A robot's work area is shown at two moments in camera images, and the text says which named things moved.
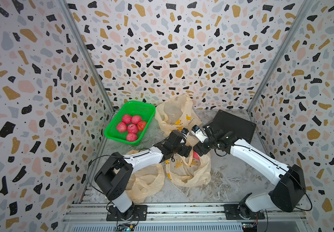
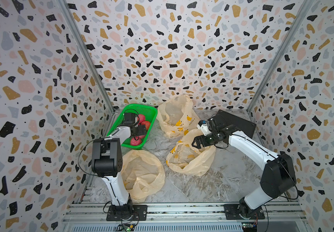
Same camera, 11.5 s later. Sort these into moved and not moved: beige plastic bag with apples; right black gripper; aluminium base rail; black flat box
Moved: right black gripper
Not moved: beige plastic bag with apples; black flat box; aluminium base rail
